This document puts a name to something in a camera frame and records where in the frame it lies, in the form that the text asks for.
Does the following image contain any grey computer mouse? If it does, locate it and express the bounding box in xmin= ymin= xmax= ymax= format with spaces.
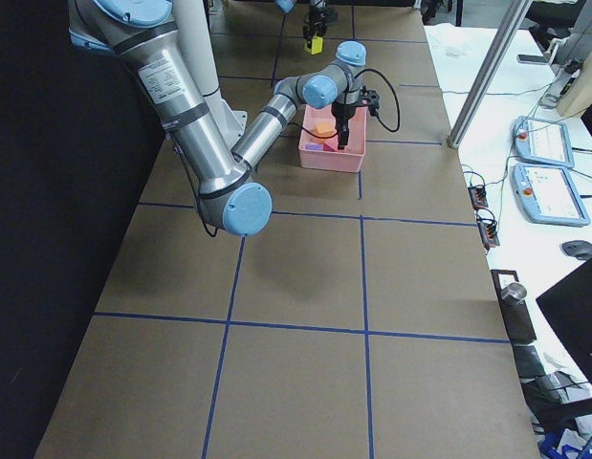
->
xmin=559 ymin=240 xmax=592 ymax=261

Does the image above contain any usb hub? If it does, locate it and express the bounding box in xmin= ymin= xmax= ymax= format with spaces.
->
xmin=468 ymin=185 xmax=489 ymax=210
xmin=475 ymin=208 xmax=500 ymax=251

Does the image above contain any black monitor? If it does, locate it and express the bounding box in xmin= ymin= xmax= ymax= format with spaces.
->
xmin=537 ymin=258 xmax=592 ymax=384

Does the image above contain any metal cylinder on stand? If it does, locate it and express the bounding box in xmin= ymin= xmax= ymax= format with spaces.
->
xmin=491 ymin=269 xmax=537 ymax=345

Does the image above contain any red foam block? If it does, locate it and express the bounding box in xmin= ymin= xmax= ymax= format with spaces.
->
xmin=322 ymin=142 xmax=337 ymax=152

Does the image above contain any white mounting post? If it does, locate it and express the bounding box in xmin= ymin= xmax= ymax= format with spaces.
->
xmin=172 ymin=0 xmax=248 ymax=148

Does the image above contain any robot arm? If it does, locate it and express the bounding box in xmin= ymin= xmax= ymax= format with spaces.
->
xmin=68 ymin=1 xmax=366 ymax=236
xmin=274 ymin=0 xmax=328 ymax=55

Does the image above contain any aluminium frame post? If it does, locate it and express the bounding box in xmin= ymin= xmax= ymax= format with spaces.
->
xmin=447 ymin=0 xmax=533 ymax=149

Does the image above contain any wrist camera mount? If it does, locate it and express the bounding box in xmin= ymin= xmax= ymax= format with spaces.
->
xmin=360 ymin=86 xmax=380 ymax=119

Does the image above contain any yellow-green foam block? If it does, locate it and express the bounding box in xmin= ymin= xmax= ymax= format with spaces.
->
xmin=304 ymin=35 xmax=323 ymax=55

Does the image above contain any pink plastic bin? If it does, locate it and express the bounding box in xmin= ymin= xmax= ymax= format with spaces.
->
xmin=298 ymin=106 xmax=367 ymax=173

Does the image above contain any near teach pendant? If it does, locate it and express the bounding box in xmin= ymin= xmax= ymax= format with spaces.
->
xmin=512 ymin=163 xmax=590 ymax=228

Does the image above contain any far teach pendant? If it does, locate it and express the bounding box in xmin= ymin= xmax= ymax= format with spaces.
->
xmin=513 ymin=116 xmax=575 ymax=168

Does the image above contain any teach pendant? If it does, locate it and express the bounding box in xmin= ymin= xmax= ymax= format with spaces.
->
xmin=512 ymin=163 xmax=590 ymax=228
xmin=513 ymin=116 xmax=575 ymax=168

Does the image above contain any orange foam block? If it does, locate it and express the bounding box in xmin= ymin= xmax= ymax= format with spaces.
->
xmin=312 ymin=120 xmax=337 ymax=142

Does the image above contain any smartphone on desk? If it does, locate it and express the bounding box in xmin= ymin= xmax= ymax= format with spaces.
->
xmin=516 ymin=54 xmax=548 ymax=65

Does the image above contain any far usb hub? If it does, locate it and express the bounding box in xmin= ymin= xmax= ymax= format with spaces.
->
xmin=468 ymin=185 xmax=489 ymax=210

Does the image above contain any near usb hub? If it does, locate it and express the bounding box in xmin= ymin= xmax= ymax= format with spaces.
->
xmin=475 ymin=208 xmax=500 ymax=251

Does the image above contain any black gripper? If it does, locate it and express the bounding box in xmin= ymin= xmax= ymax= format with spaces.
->
xmin=331 ymin=101 xmax=358 ymax=150
xmin=302 ymin=7 xmax=327 ymax=48

